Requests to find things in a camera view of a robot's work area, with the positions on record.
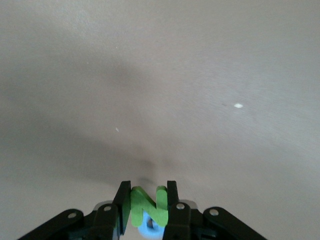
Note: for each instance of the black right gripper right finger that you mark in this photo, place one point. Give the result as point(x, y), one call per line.
point(190, 225)

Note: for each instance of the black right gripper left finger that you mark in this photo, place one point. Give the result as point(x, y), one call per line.
point(100, 222)

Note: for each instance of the green foam letter N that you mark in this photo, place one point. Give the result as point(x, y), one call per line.
point(136, 205)

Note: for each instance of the blue foam letter G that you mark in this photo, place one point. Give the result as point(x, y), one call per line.
point(143, 230)

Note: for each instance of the brown table cover sheet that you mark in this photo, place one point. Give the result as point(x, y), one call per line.
point(160, 75)

